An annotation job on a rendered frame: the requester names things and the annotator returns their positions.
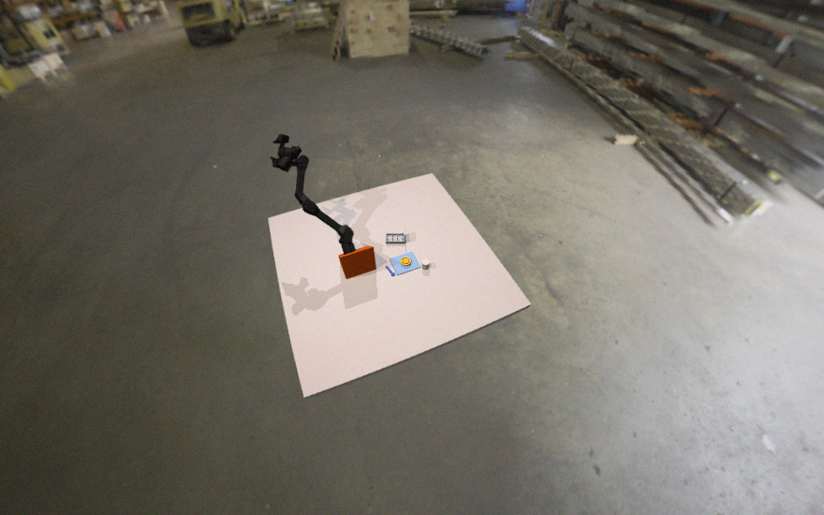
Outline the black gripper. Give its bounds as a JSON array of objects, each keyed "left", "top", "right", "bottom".
[{"left": 270, "top": 134, "right": 289, "bottom": 168}]

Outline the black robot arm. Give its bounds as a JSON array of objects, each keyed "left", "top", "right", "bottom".
[{"left": 277, "top": 146, "right": 356, "bottom": 255}]

